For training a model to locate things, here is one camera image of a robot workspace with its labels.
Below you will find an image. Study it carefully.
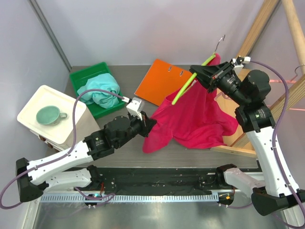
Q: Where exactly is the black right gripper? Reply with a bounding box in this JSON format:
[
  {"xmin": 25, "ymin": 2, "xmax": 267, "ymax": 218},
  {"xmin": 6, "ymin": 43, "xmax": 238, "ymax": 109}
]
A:
[{"xmin": 191, "ymin": 61, "xmax": 249, "ymax": 106}]

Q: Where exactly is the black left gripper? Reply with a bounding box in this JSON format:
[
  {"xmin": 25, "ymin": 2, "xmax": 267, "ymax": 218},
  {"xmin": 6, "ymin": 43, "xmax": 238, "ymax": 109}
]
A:
[{"xmin": 115, "ymin": 110, "xmax": 156, "ymax": 148}]

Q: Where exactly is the green plastic hanger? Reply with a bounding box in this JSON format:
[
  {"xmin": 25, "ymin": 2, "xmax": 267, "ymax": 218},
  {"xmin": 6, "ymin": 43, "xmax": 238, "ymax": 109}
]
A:
[{"xmin": 172, "ymin": 34, "xmax": 226, "ymax": 105}]

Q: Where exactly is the magenta t shirt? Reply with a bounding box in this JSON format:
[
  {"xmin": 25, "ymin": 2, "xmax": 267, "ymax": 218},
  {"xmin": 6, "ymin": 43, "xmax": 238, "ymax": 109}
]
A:
[{"xmin": 142, "ymin": 52, "xmax": 239, "ymax": 154}]

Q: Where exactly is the pink plastic hanger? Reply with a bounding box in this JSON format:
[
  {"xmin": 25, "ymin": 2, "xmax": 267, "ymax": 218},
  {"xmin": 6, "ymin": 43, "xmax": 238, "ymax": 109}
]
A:
[{"xmin": 214, "ymin": 64, "xmax": 305, "ymax": 112}]

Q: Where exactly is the teal t shirt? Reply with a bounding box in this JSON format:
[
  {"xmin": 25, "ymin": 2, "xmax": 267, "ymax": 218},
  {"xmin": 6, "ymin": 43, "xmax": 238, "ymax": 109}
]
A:
[{"xmin": 77, "ymin": 73, "xmax": 120, "ymax": 109}]

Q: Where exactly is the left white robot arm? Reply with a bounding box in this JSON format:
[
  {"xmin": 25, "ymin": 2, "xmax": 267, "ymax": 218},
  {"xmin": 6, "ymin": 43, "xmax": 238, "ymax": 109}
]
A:
[{"xmin": 16, "ymin": 112, "xmax": 157, "ymax": 203}]

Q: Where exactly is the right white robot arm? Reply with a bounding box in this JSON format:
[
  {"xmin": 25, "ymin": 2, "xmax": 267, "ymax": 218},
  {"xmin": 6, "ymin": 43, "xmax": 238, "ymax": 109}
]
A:
[{"xmin": 190, "ymin": 57, "xmax": 305, "ymax": 216}]

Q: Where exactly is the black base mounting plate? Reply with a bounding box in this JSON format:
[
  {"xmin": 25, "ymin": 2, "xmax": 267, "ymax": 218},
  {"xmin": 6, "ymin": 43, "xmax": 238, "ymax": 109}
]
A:
[{"xmin": 45, "ymin": 167, "xmax": 253, "ymax": 196}]

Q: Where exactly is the white drawer box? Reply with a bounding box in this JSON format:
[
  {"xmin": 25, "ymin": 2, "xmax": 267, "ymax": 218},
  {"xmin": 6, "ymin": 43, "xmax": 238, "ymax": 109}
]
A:
[{"xmin": 17, "ymin": 85, "xmax": 100, "ymax": 151}]

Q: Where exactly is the teal ceramic cup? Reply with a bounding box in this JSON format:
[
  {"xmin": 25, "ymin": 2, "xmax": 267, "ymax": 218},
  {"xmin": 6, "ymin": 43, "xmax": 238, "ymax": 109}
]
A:
[{"xmin": 36, "ymin": 105, "xmax": 68, "ymax": 126}]

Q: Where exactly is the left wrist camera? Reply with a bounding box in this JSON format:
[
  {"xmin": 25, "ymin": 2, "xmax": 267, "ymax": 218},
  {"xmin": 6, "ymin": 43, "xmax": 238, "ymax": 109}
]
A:
[{"xmin": 126, "ymin": 97, "xmax": 145, "ymax": 121}]

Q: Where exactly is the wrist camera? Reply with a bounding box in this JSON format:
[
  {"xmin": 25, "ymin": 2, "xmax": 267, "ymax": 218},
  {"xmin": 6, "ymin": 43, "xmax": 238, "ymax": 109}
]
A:
[
  {"xmin": 126, "ymin": 97, "xmax": 145, "ymax": 121},
  {"xmin": 230, "ymin": 56, "xmax": 251, "ymax": 75}
]

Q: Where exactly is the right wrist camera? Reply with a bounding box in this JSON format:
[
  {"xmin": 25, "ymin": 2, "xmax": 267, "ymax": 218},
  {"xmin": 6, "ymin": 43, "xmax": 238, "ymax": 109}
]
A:
[{"xmin": 230, "ymin": 56, "xmax": 251, "ymax": 75}]

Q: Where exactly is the orange ring binder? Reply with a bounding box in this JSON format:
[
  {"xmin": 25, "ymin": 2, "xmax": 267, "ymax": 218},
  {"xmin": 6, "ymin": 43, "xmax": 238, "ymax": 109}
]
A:
[{"xmin": 134, "ymin": 59, "xmax": 192, "ymax": 106}]

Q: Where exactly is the white slotted cable duct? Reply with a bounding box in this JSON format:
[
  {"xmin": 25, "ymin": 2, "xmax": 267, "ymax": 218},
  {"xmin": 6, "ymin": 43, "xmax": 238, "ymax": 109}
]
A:
[{"xmin": 40, "ymin": 192, "xmax": 219, "ymax": 203}]

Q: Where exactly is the wooden clothes rack frame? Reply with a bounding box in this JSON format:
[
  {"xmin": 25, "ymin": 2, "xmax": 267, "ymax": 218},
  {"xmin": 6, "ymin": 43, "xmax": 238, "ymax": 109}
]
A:
[{"xmin": 211, "ymin": 0, "xmax": 305, "ymax": 158}]

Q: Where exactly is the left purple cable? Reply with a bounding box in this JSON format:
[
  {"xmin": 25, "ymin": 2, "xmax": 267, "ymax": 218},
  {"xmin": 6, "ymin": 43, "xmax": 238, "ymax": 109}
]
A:
[{"xmin": 0, "ymin": 89, "xmax": 129, "ymax": 210}]

